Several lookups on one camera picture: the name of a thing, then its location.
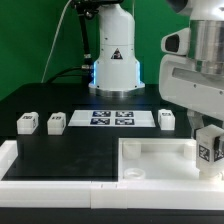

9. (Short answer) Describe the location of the white square tabletop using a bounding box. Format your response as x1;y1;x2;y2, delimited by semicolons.
117;137;224;184

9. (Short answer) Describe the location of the white cable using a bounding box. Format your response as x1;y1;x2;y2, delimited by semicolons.
40;0;74;84

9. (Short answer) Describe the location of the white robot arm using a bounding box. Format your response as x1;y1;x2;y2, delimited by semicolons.
89;0;224;130

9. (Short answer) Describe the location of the white marker sheet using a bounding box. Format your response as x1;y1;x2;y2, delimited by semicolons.
69;110;155;128

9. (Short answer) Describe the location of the white U-shaped fence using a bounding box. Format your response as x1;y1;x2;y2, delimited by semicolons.
0;141;224;210

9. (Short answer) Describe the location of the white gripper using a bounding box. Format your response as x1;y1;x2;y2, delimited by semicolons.
159;54;224;139

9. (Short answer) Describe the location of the black cable with connector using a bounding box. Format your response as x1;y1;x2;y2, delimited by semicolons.
44;0;101;85

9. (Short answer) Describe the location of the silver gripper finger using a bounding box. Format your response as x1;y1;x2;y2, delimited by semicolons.
214;134;224;159

